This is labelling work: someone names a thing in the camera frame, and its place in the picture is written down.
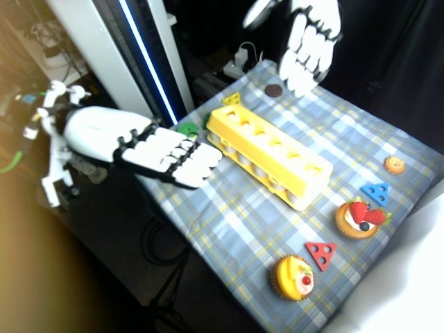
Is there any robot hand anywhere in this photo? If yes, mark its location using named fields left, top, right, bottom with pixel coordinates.
left=241, top=0, right=344, bottom=98
left=64, top=105, right=223, bottom=191

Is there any yellow egg carton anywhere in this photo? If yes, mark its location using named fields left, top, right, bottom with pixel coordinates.
left=205, top=105, right=334, bottom=212

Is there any white column with blue light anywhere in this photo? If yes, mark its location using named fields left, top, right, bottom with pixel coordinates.
left=44, top=0, right=195, bottom=128

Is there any white power strip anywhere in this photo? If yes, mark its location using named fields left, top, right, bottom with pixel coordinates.
left=221, top=48, right=259, bottom=80

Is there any black backdrop curtain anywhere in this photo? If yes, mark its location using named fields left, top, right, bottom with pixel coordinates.
left=162, top=0, right=444, bottom=153

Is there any yellow triangle block with holes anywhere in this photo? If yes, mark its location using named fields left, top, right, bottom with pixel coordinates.
left=221, top=92, right=243, bottom=107

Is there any orange toy biscuit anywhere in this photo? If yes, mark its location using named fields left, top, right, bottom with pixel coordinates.
left=384, top=155, right=406, bottom=175

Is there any blue grey plaid tablecloth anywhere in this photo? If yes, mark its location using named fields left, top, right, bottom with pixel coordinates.
left=138, top=58, right=436, bottom=333

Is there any blue triangle block with holes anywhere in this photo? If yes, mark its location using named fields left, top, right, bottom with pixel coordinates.
left=360, top=182, right=389, bottom=207

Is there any strawberry toy cupcake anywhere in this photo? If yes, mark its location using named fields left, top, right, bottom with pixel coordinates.
left=334, top=196, right=393, bottom=241

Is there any red triangle block with holes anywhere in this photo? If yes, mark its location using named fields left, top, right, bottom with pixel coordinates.
left=304, top=241, right=338, bottom=273

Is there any yellow fruit toy cupcake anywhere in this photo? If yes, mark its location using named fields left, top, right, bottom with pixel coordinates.
left=270, top=255, right=316, bottom=302

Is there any white board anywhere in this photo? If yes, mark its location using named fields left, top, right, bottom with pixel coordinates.
left=325, top=192, right=444, bottom=333

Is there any white cable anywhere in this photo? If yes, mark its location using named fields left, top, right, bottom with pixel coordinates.
left=239, top=40, right=264, bottom=63

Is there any white equipment with cables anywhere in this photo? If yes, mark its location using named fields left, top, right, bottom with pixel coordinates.
left=41, top=44, right=87, bottom=79

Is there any colour ring stack toy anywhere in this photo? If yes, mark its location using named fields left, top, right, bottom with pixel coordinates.
left=176, top=121, right=202, bottom=142

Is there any green cable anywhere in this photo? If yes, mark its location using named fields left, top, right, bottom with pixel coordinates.
left=0, top=151, right=24, bottom=174

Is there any black looped cable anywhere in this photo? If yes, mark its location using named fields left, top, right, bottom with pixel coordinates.
left=140, top=218, right=191, bottom=268

